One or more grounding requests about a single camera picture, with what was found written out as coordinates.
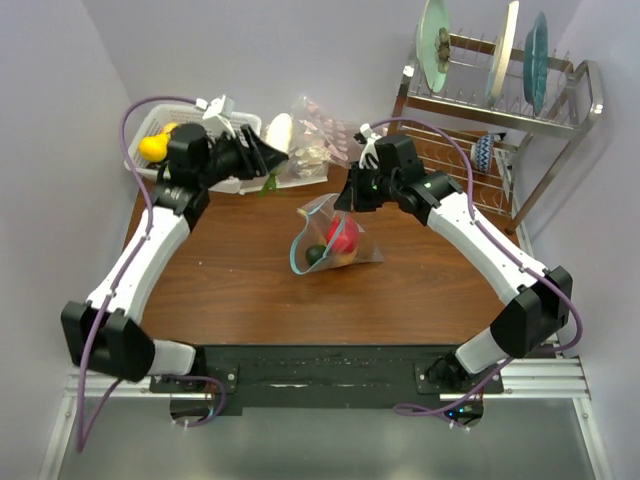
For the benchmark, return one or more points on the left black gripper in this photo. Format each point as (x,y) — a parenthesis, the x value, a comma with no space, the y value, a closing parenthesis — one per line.
(264,156)

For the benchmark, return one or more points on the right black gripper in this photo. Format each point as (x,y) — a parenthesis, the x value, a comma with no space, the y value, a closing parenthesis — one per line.
(352,199)

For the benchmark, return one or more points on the large red apple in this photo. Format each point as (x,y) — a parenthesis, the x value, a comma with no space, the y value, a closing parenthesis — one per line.
(343,235)

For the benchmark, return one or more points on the blue zip top bag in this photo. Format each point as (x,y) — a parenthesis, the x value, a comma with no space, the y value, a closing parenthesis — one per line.
(317,216)

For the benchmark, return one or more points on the yellow pear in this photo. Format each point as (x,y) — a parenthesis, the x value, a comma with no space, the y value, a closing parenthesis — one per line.
(153,149)

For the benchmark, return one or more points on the orange peach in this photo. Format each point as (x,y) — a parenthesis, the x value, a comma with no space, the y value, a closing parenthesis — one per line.
(342,259)

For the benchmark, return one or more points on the dark green avocado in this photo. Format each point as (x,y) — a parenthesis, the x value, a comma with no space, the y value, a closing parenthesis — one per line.
(314,254)

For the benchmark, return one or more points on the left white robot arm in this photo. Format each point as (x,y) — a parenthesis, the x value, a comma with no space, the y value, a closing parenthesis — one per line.
(103,333)

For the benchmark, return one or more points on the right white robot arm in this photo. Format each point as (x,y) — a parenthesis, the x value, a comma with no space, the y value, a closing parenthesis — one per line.
(531,293)

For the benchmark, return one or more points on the pile of spotted plastic bags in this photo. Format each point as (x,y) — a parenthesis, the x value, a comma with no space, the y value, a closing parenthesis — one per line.
(319,141)

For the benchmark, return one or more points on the blue patterned bowl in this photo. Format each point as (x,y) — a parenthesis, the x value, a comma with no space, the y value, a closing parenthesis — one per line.
(482,153)

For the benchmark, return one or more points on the yellow apple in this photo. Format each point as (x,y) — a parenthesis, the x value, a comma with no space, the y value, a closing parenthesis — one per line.
(169,127)

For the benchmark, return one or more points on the steel dish rack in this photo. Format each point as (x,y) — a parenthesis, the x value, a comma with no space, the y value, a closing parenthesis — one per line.
(574,108)

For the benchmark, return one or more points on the white plastic basket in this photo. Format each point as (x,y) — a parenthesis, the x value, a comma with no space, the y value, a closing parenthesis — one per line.
(165,113)

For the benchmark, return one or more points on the white cream plate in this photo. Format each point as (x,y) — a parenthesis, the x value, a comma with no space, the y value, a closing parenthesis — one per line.
(501,55)

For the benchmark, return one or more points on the pale green plate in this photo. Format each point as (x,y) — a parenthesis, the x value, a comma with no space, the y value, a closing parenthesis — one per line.
(433,44)

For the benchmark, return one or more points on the teal glass plate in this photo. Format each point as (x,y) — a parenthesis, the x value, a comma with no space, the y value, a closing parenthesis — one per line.
(535,64)

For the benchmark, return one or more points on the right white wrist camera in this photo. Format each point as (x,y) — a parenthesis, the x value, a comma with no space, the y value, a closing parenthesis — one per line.
(366,137)

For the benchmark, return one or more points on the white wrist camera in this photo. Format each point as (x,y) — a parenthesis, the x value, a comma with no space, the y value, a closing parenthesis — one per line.
(366,137)
(216,114)

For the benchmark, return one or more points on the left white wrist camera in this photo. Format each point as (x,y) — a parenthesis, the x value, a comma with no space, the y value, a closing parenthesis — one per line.
(216,114)

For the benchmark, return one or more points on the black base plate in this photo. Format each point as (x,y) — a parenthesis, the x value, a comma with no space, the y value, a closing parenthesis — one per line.
(407,378)

